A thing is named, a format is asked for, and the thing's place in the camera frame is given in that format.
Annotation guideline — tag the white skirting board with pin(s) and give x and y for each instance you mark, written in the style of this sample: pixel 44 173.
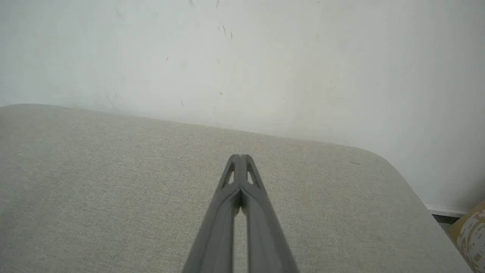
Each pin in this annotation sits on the white skirting board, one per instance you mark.
pixel 445 210

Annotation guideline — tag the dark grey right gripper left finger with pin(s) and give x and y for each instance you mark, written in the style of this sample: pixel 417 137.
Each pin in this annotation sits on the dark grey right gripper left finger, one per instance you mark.
pixel 216 227

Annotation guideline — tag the brown board with white pattern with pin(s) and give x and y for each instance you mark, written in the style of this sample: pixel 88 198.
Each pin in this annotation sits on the brown board with white pattern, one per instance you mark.
pixel 471 239

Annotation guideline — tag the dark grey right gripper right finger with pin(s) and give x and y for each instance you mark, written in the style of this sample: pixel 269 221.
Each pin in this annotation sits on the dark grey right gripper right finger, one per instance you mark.
pixel 265 231

